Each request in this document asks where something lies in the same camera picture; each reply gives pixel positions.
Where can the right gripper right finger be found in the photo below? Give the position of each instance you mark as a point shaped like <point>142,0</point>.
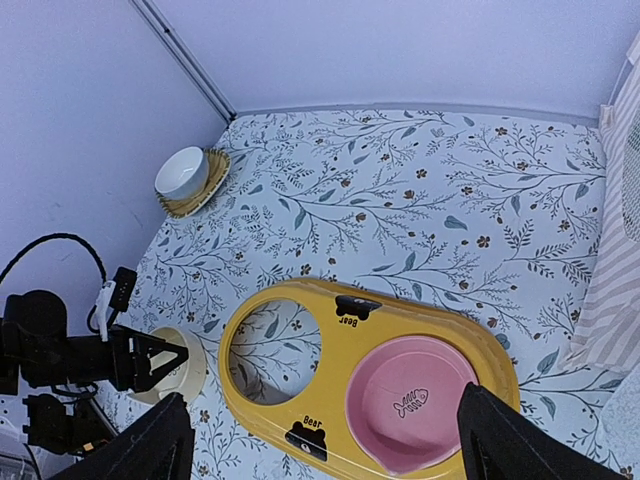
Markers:
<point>499,443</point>

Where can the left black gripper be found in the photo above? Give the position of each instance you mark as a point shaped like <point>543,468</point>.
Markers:
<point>132,369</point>

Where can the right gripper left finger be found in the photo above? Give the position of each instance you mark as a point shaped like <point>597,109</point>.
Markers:
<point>159,445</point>

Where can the cream pet bowl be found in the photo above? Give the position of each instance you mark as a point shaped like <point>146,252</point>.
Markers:
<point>187,379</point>

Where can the pink pet bowl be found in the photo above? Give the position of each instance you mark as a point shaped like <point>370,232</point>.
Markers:
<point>402,401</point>

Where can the pink striped pet tent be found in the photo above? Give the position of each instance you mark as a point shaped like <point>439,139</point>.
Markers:
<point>607,331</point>

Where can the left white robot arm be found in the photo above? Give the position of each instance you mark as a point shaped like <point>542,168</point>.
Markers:
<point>36,348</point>

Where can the white ceramic bowl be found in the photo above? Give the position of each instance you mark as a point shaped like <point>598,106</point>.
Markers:
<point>183,175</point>

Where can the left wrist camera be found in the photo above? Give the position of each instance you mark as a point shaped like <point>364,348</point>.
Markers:
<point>113,298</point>

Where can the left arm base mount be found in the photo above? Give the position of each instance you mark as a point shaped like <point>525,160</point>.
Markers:
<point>77,428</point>

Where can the left aluminium frame post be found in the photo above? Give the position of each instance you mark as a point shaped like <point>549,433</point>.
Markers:
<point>184,57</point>

